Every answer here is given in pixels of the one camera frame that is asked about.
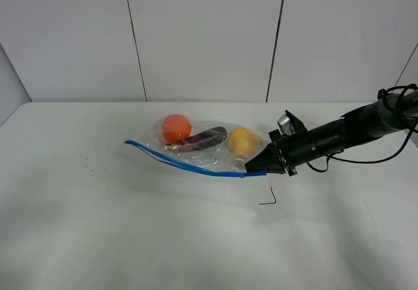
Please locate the orange fruit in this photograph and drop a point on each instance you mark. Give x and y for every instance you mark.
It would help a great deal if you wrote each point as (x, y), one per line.
(176, 127)

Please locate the yellow pear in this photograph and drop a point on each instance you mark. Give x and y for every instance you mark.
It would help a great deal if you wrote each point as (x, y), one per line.
(242, 142)

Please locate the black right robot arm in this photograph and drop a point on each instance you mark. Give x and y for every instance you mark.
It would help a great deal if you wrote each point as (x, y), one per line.
(395, 110)

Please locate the clear file bag blue zipper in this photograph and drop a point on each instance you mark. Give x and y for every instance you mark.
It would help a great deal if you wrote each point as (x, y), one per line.
(216, 161)

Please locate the purple eggplant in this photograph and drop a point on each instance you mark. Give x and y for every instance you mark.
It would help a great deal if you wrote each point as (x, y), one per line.
(201, 141)

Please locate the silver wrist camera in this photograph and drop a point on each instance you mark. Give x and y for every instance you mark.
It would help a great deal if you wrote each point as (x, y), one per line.
(285, 125)

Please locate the small black hex key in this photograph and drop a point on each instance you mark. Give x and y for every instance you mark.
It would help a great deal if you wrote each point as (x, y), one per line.
(273, 199)

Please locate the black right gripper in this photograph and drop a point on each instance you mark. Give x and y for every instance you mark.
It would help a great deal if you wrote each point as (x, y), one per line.
(285, 153)

